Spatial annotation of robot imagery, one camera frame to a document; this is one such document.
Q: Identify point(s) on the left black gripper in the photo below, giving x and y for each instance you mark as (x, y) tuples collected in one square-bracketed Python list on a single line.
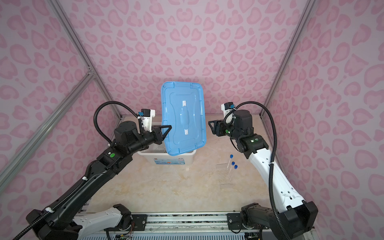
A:
[(157, 134)]

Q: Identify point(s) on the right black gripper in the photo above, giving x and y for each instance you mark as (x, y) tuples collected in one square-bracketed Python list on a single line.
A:
[(219, 125)]

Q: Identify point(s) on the blue plastic bin lid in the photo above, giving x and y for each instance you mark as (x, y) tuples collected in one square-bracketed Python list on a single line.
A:
[(183, 108)]

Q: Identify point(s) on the white plastic storage bin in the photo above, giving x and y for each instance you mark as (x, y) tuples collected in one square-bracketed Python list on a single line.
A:
[(157, 155)]

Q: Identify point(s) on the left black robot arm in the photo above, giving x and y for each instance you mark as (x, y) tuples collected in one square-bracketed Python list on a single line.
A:
[(58, 221)]

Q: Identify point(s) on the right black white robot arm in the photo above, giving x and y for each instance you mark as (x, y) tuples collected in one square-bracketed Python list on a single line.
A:
[(289, 215)]

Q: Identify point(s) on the clear plastic bag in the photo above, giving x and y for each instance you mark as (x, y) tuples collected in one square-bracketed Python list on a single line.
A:
[(221, 172)]

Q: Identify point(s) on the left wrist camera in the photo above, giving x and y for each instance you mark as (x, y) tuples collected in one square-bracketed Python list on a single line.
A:
[(145, 119)]

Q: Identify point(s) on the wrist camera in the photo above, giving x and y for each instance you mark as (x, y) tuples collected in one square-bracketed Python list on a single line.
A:
[(226, 108), (145, 119)]

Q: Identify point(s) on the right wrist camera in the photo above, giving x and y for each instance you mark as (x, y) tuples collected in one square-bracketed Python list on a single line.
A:
[(226, 108)]

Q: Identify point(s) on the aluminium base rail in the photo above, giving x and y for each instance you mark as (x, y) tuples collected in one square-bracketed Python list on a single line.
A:
[(169, 226)]

